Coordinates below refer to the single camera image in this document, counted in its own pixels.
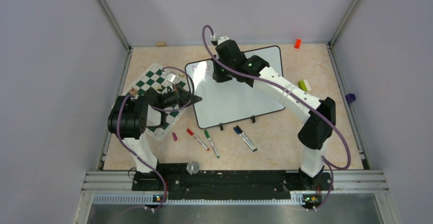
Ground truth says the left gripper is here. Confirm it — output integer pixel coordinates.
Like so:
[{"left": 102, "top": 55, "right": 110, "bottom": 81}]
[{"left": 158, "top": 83, "right": 202, "bottom": 110}]

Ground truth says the whiteboard with black frame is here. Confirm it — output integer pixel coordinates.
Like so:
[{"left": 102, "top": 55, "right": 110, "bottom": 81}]
[{"left": 184, "top": 59, "right": 284, "bottom": 129}]

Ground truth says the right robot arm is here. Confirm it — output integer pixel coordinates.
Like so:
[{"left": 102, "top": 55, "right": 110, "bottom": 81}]
[{"left": 211, "top": 36, "right": 336, "bottom": 189}]

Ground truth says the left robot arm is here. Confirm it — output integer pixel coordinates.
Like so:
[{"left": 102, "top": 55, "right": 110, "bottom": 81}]
[{"left": 107, "top": 84, "right": 202, "bottom": 190}]

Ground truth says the red whiteboard marker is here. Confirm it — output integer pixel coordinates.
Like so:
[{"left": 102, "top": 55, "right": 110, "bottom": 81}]
[{"left": 186, "top": 129, "right": 209, "bottom": 151}]

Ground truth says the green whiteboard marker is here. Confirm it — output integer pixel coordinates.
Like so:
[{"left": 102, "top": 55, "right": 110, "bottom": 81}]
[{"left": 204, "top": 130, "right": 220, "bottom": 159}]

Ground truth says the blue whiteboard marker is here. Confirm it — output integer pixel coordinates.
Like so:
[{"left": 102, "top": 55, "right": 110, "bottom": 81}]
[{"left": 233, "top": 127, "right": 255, "bottom": 152}]

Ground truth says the whiteboard metal stand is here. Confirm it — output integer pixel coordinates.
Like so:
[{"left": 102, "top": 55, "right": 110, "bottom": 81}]
[{"left": 218, "top": 115, "right": 256, "bottom": 131}]

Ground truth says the black whiteboard marker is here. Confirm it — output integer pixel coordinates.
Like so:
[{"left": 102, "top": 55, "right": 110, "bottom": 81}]
[{"left": 236, "top": 126, "right": 258, "bottom": 152}]

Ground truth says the green white chessboard mat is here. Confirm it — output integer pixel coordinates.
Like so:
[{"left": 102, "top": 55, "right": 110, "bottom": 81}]
[{"left": 122, "top": 63, "right": 185, "bottom": 141}]

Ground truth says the pink marker cap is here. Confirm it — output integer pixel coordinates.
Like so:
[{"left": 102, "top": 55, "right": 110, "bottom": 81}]
[{"left": 172, "top": 132, "right": 178, "bottom": 141}]

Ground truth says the wooden chess piece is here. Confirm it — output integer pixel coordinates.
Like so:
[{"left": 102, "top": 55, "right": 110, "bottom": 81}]
[{"left": 129, "top": 88, "right": 138, "bottom": 97}]

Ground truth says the wooden cork piece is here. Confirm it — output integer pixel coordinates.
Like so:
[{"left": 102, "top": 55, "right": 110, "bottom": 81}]
[{"left": 156, "top": 41, "right": 166, "bottom": 47}]

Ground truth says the grey round knob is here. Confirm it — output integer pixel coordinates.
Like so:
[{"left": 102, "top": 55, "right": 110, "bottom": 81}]
[{"left": 186, "top": 161, "right": 200, "bottom": 175}]

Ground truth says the green white toy block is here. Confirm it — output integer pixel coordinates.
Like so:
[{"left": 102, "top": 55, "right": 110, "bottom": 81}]
[{"left": 298, "top": 80, "right": 312, "bottom": 92}]

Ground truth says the orange toy block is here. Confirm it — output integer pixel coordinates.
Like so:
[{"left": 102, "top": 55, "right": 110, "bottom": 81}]
[{"left": 294, "top": 39, "right": 302, "bottom": 49}]

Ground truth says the purple object at edge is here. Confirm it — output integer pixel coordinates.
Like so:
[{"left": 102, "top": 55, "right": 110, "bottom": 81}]
[{"left": 345, "top": 93, "right": 356, "bottom": 104}]

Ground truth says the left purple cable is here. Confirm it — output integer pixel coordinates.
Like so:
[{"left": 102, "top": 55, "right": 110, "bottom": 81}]
[{"left": 116, "top": 66, "right": 197, "bottom": 213}]

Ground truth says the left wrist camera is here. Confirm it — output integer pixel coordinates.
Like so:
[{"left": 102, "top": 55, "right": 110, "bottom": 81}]
[{"left": 165, "top": 72, "right": 177, "bottom": 84}]

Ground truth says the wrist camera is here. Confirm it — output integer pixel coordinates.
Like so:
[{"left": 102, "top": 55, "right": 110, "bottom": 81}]
[
  {"left": 165, "top": 72, "right": 177, "bottom": 84},
  {"left": 210, "top": 35, "right": 231, "bottom": 46}
]

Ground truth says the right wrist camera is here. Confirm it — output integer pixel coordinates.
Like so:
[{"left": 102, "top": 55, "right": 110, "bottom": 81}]
[{"left": 210, "top": 35, "right": 231, "bottom": 46}]

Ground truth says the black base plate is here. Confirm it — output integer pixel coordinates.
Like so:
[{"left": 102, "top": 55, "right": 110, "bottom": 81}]
[{"left": 132, "top": 163, "right": 332, "bottom": 201}]

